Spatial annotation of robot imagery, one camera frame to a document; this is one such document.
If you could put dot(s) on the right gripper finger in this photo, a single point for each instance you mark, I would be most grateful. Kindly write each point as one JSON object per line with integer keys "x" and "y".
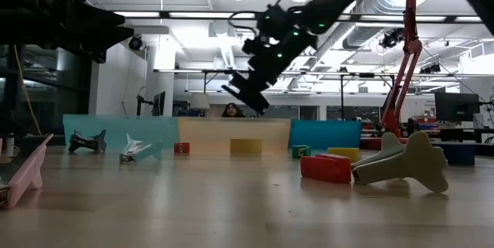
{"x": 247, "y": 83}
{"x": 251, "y": 105}

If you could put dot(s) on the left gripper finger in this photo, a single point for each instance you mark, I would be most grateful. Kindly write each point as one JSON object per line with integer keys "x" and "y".
{"x": 106, "y": 18}
{"x": 114, "y": 36}

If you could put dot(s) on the yellow tape roll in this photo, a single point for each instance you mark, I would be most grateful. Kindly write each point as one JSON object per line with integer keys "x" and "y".
{"x": 245, "y": 147}

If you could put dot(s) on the small green stapler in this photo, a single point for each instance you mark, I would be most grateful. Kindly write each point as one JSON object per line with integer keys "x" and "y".
{"x": 300, "y": 151}

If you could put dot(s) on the small yellow stapler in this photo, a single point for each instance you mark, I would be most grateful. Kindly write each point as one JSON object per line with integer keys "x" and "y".
{"x": 344, "y": 153}

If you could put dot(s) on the teal staple remover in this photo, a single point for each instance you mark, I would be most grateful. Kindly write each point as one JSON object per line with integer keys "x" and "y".
{"x": 135, "y": 150}

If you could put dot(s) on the pink staple remover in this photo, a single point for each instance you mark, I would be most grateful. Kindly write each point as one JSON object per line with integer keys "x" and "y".
{"x": 27, "y": 174}

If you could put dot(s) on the person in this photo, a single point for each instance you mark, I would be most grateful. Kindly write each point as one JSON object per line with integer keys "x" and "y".
{"x": 232, "y": 111}

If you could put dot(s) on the orange plastic bin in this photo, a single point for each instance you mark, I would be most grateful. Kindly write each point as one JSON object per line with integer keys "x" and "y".
{"x": 231, "y": 128}

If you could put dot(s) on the white lampshade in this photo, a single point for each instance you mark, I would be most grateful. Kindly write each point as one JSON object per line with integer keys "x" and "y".
{"x": 200, "y": 101}

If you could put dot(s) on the black computer monitor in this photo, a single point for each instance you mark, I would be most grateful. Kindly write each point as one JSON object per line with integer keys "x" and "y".
{"x": 457, "y": 106}
{"x": 159, "y": 103}

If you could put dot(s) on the blue plastic bin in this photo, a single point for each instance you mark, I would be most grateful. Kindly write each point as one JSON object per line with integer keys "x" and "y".
{"x": 328, "y": 134}

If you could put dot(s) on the red desk lamp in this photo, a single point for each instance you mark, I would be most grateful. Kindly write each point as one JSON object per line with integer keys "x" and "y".
{"x": 410, "y": 45}

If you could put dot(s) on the white mug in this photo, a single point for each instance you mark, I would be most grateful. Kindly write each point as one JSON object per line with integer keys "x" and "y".
{"x": 10, "y": 144}

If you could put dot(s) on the black desk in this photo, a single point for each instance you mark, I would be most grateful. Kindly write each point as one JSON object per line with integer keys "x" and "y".
{"x": 463, "y": 133}

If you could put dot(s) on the black ceiling camera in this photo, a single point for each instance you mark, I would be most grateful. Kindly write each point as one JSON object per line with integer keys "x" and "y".
{"x": 390, "y": 39}
{"x": 135, "y": 42}

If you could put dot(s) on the black metal gantry frame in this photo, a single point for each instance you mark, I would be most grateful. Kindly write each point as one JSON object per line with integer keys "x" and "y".
{"x": 342, "y": 97}

